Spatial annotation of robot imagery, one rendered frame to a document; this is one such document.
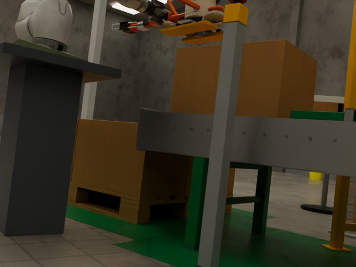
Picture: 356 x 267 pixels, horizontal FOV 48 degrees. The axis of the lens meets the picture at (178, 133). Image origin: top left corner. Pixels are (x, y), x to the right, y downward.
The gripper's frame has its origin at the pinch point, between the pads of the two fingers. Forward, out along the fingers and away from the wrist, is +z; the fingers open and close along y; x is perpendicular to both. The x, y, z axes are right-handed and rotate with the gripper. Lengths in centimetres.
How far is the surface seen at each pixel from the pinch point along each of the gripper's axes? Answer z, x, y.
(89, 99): 182, -284, 25
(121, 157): -18, -5, 86
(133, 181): -18, 6, 98
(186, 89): -19, 36, 47
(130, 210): -18, 7, 114
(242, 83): -19, 68, 45
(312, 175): 829, -188, 107
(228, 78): -51, 80, 49
